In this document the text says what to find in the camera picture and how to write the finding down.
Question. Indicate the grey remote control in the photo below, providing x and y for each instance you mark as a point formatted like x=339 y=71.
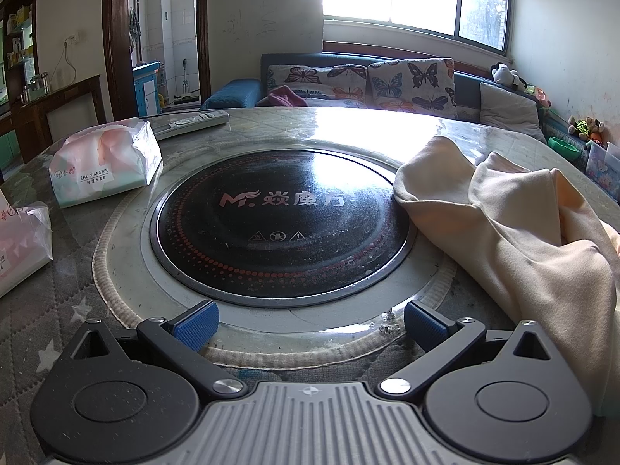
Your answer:
x=189 y=122

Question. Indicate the panda plush toy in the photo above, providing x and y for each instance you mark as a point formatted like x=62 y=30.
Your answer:
x=506 y=75

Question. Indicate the cream knit garment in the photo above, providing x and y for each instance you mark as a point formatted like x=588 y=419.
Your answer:
x=508 y=252

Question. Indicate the dark wooden sideboard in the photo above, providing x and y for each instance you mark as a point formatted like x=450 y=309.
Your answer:
x=63 y=106

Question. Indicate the colourful plush toy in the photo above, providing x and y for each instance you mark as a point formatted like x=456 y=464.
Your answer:
x=538 y=95

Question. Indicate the metal pots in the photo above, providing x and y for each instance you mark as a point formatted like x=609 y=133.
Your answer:
x=36 y=87

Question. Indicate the green and brown plush toys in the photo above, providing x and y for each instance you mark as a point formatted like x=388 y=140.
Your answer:
x=586 y=128

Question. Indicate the pastel tissue pack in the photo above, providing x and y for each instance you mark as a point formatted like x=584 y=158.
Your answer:
x=106 y=164

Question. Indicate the hanging cloths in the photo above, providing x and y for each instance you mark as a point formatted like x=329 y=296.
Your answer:
x=134 y=29

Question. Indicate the blue sofa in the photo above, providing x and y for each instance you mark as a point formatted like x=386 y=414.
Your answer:
x=232 y=92

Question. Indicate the clear plastic storage box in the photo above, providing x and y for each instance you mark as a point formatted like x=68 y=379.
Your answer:
x=603 y=169

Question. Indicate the blue and white cabinet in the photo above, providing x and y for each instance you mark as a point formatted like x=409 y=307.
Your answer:
x=145 y=87

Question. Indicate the round black induction cooker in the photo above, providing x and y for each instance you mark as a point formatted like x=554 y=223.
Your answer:
x=281 y=223

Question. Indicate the mop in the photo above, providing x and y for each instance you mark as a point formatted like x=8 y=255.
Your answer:
x=185 y=85

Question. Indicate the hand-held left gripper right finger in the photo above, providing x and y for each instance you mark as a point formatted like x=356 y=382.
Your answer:
x=426 y=325

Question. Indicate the grey pillow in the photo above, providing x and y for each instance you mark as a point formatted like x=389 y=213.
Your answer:
x=511 y=111

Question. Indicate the wooden shelf unit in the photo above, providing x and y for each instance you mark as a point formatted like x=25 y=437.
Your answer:
x=22 y=34

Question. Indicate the butterfly print cushion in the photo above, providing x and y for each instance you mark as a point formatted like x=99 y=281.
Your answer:
x=315 y=80
x=339 y=102
x=411 y=85

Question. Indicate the green plastic bowl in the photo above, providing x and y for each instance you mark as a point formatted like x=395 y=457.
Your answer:
x=564 y=147

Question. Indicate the pink cloth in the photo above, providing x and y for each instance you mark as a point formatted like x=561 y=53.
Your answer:
x=283 y=97

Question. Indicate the pink tissue pack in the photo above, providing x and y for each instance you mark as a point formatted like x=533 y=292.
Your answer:
x=22 y=247

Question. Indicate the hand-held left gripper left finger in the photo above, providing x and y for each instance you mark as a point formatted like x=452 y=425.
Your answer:
x=196 y=325

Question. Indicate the dark wooden door frame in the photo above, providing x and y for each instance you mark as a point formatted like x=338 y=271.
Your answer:
x=116 y=38

